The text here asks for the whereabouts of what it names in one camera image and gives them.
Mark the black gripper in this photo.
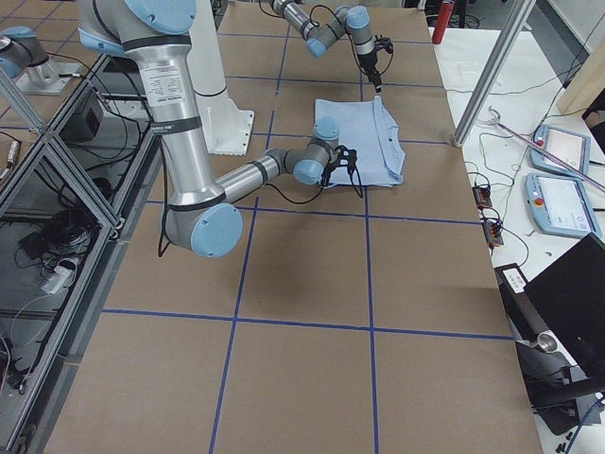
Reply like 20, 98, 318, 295
320, 149, 343, 187
356, 50, 382, 92

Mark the light blue t-shirt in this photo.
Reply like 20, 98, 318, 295
315, 96, 406, 187

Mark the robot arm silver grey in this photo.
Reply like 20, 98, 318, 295
259, 0, 393, 93
78, 1, 339, 257

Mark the red cylinder bottle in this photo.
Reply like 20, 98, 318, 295
432, 0, 455, 44

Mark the reacher grabber stick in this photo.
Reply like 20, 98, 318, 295
488, 107, 604, 192

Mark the blue teach pendant far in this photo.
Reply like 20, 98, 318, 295
529, 125, 591, 176

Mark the blue teach pendant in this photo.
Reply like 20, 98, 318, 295
524, 173, 601, 238
529, 125, 591, 176

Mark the blue teach pendant near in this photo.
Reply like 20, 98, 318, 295
524, 173, 601, 238

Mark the black laptop on stand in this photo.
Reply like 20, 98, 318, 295
495, 234, 604, 435

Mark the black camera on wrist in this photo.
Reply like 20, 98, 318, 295
374, 35, 394, 55
336, 146, 357, 175

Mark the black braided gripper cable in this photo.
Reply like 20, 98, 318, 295
156, 155, 365, 259

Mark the white robot mounting base plate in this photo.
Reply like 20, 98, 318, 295
187, 0, 254, 155

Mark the aluminium frame post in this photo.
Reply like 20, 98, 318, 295
453, 0, 536, 148

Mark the aluminium frame rack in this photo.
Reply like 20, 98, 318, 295
1, 56, 159, 453

